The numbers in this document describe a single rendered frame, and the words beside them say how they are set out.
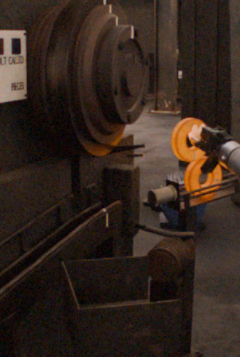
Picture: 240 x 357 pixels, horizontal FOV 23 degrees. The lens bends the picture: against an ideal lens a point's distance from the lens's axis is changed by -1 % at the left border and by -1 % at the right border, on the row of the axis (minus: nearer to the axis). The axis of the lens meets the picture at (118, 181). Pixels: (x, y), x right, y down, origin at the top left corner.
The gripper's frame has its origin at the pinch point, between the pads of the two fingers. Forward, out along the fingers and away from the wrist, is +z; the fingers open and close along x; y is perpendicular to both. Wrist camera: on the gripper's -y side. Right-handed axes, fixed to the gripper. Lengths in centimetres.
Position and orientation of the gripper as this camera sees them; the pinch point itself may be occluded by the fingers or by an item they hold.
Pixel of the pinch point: (190, 135)
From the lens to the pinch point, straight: 220.6
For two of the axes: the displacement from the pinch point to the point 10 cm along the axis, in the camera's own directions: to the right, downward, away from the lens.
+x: -8.5, 1.2, -5.1
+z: -5.1, -4.5, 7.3
